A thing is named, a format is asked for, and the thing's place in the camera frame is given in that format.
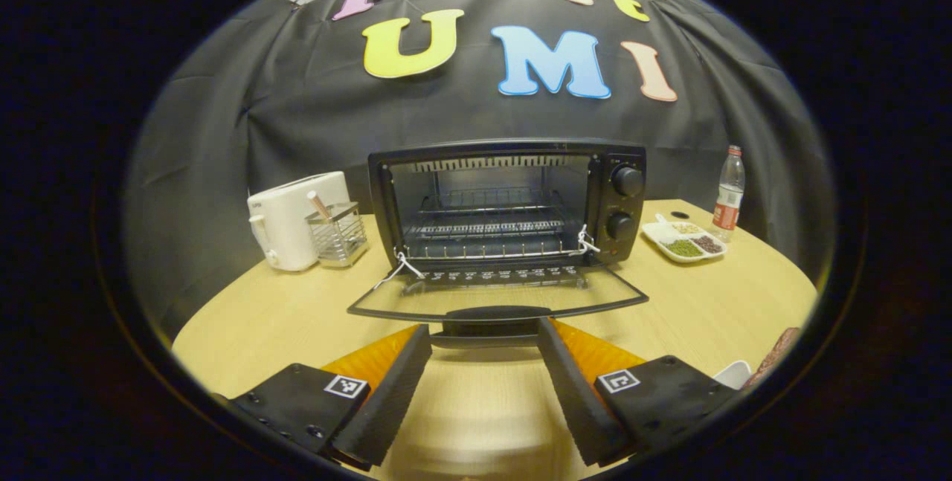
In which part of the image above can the black backdrop cloth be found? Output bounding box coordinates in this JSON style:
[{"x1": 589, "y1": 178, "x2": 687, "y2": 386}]
[{"x1": 123, "y1": 0, "x2": 837, "y2": 333}]

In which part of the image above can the black electric oven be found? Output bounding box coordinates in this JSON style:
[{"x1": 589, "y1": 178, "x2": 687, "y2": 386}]
[{"x1": 347, "y1": 138, "x2": 650, "y2": 349}]

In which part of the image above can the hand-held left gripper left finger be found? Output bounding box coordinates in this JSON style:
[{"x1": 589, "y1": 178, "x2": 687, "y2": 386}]
[{"x1": 231, "y1": 323, "x2": 433, "y2": 469}]

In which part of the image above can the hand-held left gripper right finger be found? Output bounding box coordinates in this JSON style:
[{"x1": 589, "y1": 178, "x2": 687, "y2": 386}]
[{"x1": 537, "y1": 317, "x2": 739, "y2": 468}]

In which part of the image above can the white divided dish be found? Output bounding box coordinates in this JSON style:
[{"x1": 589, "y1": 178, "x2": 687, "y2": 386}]
[{"x1": 640, "y1": 214, "x2": 729, "y2": 265}]

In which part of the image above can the red-brown steak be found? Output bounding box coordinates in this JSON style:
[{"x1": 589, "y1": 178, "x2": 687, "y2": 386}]
[{"x1": 743, "y1": 327, "x2": 802, "y2": 392}]

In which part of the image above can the clear bottle with red label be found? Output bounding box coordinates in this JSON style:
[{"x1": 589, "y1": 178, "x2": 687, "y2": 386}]
[{"x1": 712, "y1": 144, "x2": 747, "y2": 245}]

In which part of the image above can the white ribbed tray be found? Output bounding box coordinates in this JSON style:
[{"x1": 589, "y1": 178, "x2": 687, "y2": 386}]
[{"x1": 712, "y1": 360, "x2": 753, "y2": 391}]

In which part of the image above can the white toaster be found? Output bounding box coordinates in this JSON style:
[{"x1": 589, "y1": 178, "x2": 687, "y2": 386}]
[{"x1": 247, "y1": 171, "x2": 351, "y2": 273}]

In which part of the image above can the wire mesh holder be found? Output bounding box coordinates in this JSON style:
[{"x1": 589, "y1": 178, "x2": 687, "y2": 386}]
[{"x1": 306, "y1": 201, "x2": 370, "y2": 268}]

